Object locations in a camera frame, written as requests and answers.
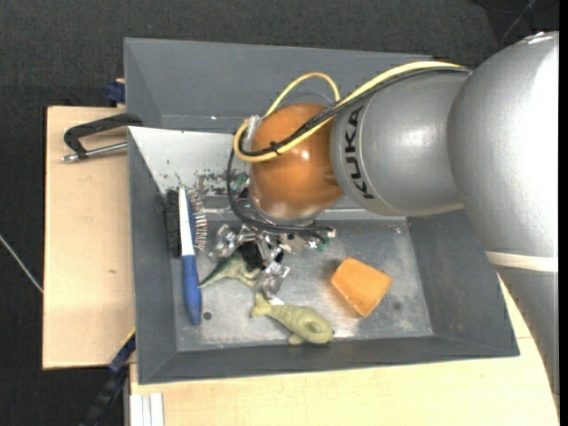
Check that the pale wood board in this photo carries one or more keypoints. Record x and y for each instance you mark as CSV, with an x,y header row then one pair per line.
x,y
84,238

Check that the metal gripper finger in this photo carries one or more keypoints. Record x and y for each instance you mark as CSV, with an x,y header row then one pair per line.
x,y
275,278
224,243

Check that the blue and white brush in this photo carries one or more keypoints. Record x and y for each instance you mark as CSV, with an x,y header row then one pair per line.
x,y
190,278

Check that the green toy fish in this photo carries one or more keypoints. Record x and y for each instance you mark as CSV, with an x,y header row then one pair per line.
x,y
297,320

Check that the orange sponge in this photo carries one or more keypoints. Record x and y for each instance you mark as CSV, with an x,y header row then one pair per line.
x,y
360,286

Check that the green toy dinosaur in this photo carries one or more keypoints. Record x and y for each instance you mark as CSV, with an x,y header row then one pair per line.
x,y
231,271

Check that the grey metal bin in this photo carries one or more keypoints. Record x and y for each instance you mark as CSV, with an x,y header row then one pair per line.
x,y
275,322

